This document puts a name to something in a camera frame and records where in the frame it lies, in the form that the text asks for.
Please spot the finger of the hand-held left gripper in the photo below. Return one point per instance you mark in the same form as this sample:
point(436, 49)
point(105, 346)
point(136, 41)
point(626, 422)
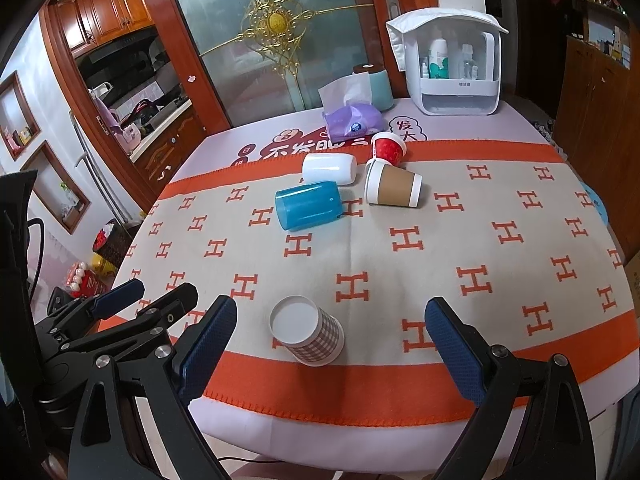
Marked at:
point(120, 297)
point(172, 305)

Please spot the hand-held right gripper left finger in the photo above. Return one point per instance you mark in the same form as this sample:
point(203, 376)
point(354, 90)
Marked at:
point(207, 345)

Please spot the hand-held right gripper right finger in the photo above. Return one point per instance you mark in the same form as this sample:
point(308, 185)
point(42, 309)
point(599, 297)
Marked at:
point(455, 350)

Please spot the checked paper cup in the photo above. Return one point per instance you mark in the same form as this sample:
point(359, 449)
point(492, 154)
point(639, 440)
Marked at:
point(307, 332)

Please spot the blue plastic cup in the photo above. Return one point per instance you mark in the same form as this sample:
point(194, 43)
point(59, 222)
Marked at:
point(310, 205)

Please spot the brown sleeve paper cup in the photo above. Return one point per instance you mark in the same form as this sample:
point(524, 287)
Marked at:
point(392, 183)

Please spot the white plastic cup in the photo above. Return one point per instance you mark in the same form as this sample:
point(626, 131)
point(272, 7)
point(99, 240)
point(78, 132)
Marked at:
point(330, 167)

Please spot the red paper cup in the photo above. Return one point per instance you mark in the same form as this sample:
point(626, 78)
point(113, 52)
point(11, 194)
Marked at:
point(387, 148)

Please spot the yellow bottle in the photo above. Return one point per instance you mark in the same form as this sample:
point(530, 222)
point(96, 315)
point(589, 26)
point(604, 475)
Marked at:
point(105, 265)

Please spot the red gift box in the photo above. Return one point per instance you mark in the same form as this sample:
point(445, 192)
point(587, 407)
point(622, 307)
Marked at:
point(87, 280)

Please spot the dark woven basket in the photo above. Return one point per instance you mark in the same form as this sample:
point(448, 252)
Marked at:
point(112, 242)

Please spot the orange patterned blanket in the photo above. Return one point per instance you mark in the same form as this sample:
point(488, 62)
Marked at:
point(400, 270)

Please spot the silver refrigerator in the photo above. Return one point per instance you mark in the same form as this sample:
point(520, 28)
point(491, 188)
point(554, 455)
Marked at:
point(102, 175)

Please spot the wooden kitchen counter cabinet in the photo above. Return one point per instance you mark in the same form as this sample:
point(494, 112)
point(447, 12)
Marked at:
point(172, 145)

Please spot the pink bag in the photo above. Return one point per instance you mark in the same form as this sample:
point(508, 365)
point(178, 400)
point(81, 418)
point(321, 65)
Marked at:
point(124, 130)

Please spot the pink printed tablecloth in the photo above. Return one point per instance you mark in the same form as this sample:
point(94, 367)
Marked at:
point(280, 135)

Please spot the blue round stool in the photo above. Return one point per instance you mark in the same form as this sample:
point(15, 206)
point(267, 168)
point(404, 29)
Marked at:
point(596, 202)

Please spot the black range hood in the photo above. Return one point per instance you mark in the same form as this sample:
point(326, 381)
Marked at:
point(120, 52)

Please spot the purple tissue pack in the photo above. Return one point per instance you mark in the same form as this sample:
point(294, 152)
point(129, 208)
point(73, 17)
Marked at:
point(352, 124)

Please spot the white cosmetic organizer box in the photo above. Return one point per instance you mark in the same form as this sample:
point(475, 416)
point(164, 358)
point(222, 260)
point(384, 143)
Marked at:
point(450, 95)

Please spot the teal cylinder tissue holder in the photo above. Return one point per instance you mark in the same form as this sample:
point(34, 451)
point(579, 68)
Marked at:
point(382, 87)

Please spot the white tissue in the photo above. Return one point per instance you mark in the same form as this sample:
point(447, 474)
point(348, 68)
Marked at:
point(345, 91)

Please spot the frosted glass door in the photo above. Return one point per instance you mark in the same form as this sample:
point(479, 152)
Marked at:
point(220, 25)

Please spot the clear small bottle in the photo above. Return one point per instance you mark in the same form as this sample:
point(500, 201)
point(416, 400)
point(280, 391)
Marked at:
point(468, 63)

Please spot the white green bottle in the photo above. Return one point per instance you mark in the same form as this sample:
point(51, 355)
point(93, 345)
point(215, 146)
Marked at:
point(438, 60)

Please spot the dark wooden cabinet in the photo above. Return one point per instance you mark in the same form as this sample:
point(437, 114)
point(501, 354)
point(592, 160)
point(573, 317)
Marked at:
point(600, 95)

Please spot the wooden framed wall niche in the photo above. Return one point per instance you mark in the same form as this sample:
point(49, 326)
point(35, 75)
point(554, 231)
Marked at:
point(57, 187)
point(17, 115)

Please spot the wooden kitchen wall cabinets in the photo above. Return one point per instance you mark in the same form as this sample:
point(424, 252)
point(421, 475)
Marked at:
point(100, 10)

